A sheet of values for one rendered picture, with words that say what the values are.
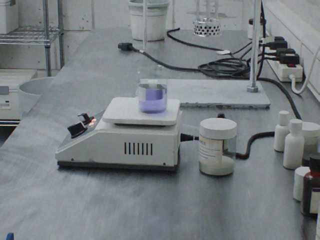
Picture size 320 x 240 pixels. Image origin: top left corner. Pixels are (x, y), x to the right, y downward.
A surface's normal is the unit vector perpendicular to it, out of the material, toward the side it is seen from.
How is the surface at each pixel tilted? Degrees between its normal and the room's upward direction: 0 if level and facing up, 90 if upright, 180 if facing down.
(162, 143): 90
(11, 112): 92
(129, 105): 0
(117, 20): 90
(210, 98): 0
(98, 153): 90
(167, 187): 0
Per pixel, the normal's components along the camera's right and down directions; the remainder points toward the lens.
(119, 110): 0.01, -0.95
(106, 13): -0.03, 0.32
